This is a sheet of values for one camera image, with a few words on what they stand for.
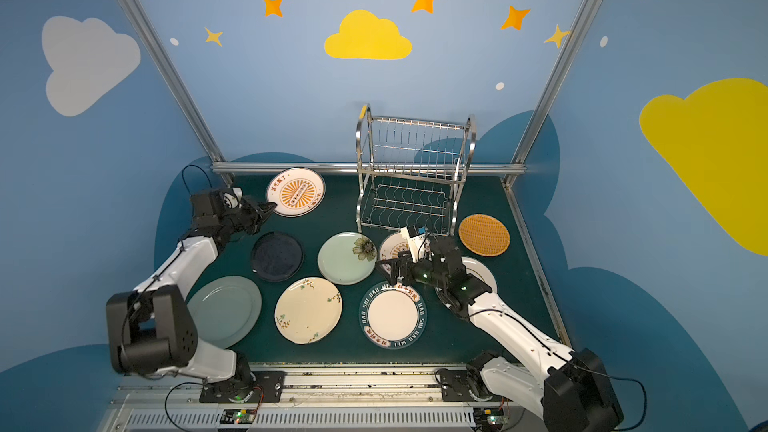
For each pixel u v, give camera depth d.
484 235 1.04
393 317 0.86
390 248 1.01
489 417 0.71
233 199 0.72
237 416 0.70
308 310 0.87
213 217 0.68
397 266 0.69
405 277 0.69
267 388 0.74
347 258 0.99
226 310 0.86
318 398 0.73
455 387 0.74
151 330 0.43
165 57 0.86
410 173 0.84
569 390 0.40
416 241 0.71
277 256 0.96
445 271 0.61
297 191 0.91
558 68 0.89
